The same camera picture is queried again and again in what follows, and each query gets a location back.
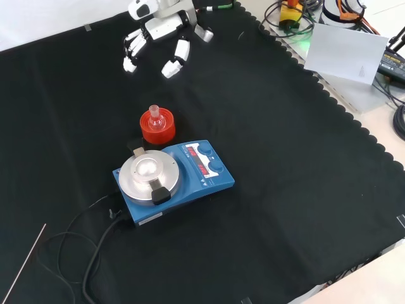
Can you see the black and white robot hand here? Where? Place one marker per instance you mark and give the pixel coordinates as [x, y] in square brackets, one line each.
[164, 27]

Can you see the clear round-bottom flask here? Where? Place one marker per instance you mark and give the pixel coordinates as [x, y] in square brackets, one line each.
[157, 123]

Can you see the grey tape strip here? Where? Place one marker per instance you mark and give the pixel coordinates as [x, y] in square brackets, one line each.
[401, 221]
[87, 28]
[246, 301]

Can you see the yellow stop button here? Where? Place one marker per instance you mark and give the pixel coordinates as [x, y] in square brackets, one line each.
[289, 14]

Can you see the black bench cloth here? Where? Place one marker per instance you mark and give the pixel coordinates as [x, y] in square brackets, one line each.
[253, 158]

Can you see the blue-base heater with steel plate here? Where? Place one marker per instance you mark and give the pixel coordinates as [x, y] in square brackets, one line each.
[196, 190]

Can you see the pale white board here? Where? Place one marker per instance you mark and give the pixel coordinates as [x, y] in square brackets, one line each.
[345, 54]

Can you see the black power adapter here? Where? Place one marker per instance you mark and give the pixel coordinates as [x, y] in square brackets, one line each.
[392, 65]

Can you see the black tripod leg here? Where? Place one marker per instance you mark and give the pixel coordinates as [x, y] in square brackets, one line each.
[397, 39]

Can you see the thin steel rod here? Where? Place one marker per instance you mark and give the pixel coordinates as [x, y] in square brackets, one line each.
[28, 255]

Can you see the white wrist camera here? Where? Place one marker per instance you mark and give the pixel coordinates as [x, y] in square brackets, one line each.
[140, 9]

